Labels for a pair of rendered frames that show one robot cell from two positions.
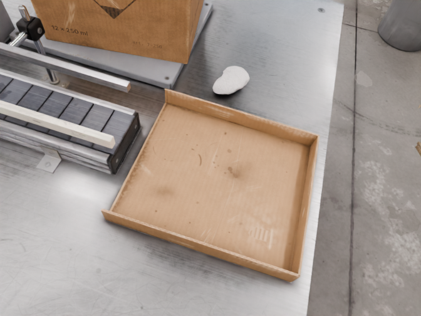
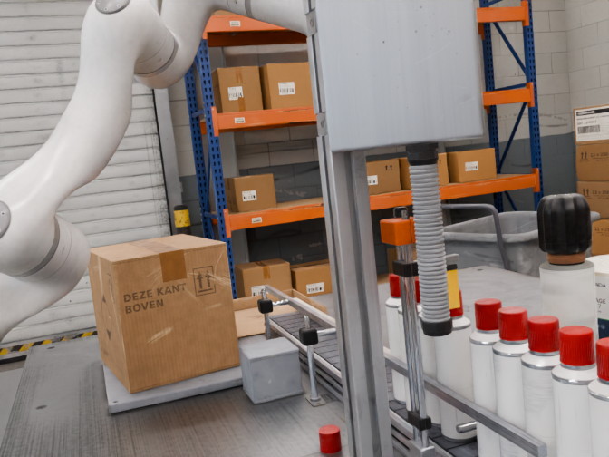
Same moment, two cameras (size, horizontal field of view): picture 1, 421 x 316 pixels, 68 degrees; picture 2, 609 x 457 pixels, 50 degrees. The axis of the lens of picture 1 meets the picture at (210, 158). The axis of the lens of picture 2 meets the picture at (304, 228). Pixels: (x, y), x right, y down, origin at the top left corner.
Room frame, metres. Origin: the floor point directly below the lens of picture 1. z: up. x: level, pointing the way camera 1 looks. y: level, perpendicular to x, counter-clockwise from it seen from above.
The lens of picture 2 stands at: (0.93, 1.70, 1.29)
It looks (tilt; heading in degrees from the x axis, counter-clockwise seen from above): 7 degrees down; 245
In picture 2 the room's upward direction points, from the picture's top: 6 degrees counter-clockwise
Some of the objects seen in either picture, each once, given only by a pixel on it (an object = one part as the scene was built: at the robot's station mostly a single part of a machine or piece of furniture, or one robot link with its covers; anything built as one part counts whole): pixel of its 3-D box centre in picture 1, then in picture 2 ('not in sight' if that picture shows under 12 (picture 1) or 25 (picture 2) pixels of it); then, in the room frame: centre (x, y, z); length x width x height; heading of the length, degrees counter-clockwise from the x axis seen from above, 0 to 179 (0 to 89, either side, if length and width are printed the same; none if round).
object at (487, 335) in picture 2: not in sight; (493, 381); (0.40, 1.08, 0.98); 0.05 x 0.05 x 0.20
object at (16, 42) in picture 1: (33, 56); (275, 322); (0.38, 0.33, 0.91); 0.07 x 0.03 x 0.16; 173
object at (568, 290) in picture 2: not in sight; (567, 284); (0.10, 0.93, 1.03); 0.09 x 0.09 x 0.30
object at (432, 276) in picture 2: not in sight; (430, 240); (0.50, 1.12, 1.18); 0.04 x 0.04 x 0.21
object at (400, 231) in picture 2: not in sight; (432, 330); (0.44, 1.02, 1.05); 0.10 x 0.04 x 0.33; 173
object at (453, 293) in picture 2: not in sight; (448, 286); (0.41, 1.01, 1.09); 0.03 x 0.01 x 0.06; 173
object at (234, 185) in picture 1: (220, 173); (266, 311); (0.26, -0.02, 0.85); 0.30 x 0.26 x 0.04; 83
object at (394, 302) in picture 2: not in sight; (404, 336); (0.37, 0.84, 0.98); 0.05 x 0.05 x 0.20
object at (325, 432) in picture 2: not in sight; (330, 438); (0.51, 0.82, 0.85); 0.03 x 0.03 x 0.03
